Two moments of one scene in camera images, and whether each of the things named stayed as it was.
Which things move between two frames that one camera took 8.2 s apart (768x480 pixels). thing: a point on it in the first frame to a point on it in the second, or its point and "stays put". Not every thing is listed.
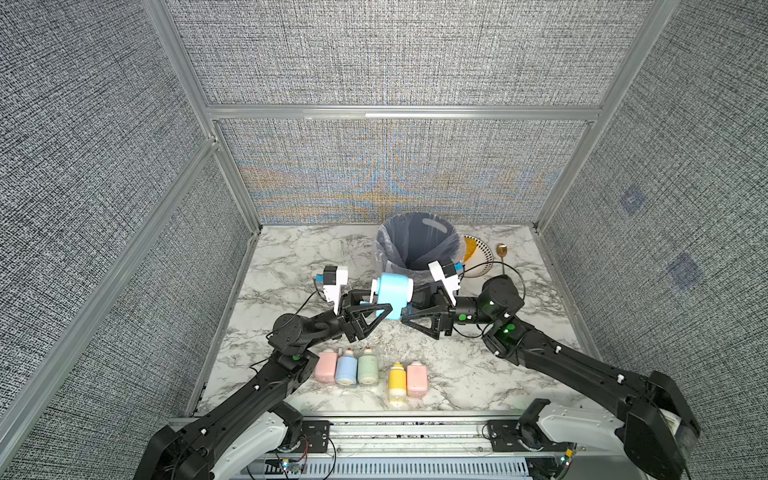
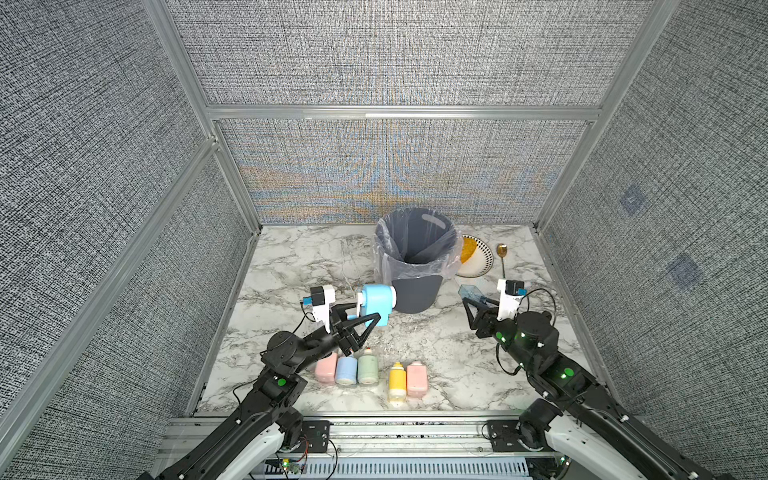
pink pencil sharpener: (326, 367) stays put
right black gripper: (445, 322) to (488, 317)
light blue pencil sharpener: (346, 369) stays put
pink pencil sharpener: (417, 379) stays put
